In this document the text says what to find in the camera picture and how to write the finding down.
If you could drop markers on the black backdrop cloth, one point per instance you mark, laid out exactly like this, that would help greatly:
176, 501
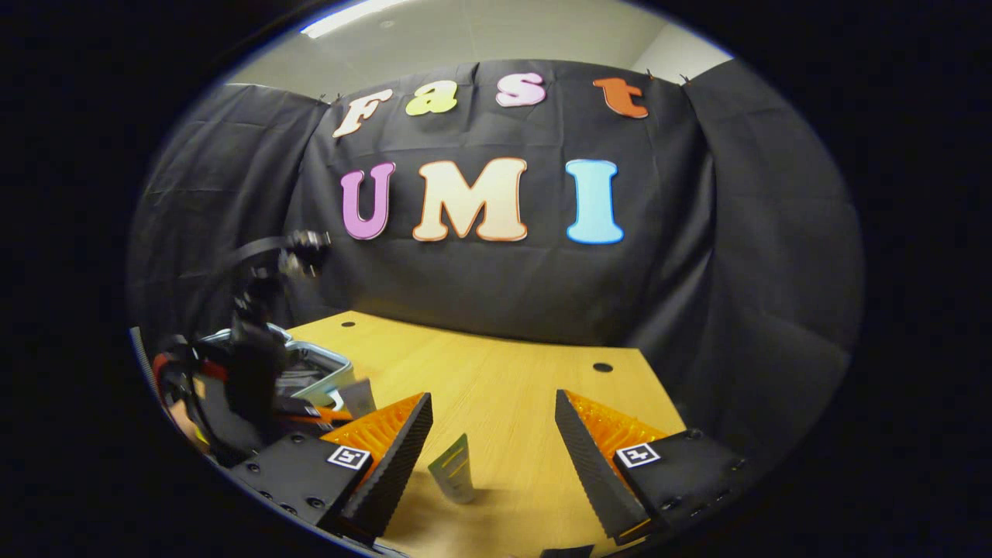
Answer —
480, 287

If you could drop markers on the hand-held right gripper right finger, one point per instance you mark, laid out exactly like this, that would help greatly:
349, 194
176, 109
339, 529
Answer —
593, 473

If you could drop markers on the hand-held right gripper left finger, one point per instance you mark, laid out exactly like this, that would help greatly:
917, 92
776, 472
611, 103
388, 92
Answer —
395, 473

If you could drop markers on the green cosmetic tube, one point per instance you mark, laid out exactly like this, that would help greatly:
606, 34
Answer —
453, 469

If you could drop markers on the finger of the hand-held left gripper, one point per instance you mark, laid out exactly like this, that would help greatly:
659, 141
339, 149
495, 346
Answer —
306, 409

